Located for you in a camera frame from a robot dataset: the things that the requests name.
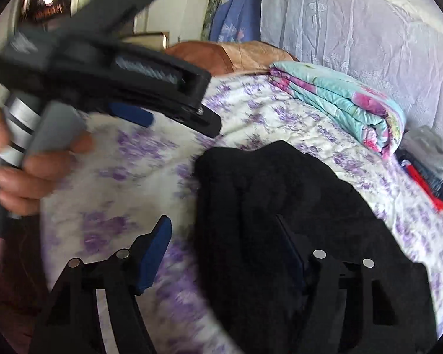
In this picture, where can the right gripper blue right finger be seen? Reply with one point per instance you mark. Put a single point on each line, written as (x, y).
(295, 250)

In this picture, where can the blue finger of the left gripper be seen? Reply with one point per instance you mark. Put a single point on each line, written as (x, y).
(133, 114)
(204, 121)

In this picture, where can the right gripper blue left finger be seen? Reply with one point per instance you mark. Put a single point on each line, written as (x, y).
(147, 253)

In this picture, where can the black pants with smiley patch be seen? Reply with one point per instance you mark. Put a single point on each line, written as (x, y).
(363, 294)

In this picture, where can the pink sleeved left forearm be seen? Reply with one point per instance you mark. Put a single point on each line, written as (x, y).
(23, 291)

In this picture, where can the person's left hand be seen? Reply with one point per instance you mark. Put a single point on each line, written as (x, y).
(22, 189)

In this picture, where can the purple floral bed sheet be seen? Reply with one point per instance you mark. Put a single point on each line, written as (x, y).
(134, 175)

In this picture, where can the brown pillow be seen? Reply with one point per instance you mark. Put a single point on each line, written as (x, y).
(226, 58)

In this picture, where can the blue patterned hanging cloth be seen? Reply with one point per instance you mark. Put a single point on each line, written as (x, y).
(236, 21)

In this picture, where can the folded red garment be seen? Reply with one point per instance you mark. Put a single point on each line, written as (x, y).
(416, 177)

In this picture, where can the folded colourful floral blanket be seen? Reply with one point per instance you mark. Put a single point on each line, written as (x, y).
(372, 118)

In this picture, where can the folded blue jeans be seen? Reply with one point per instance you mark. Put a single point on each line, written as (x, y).
(431, 179)

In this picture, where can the folded grey sweater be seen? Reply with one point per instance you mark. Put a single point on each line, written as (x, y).
(427, 147)

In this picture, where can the white embroidered headboard cover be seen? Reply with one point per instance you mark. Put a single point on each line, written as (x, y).
(393, 46)

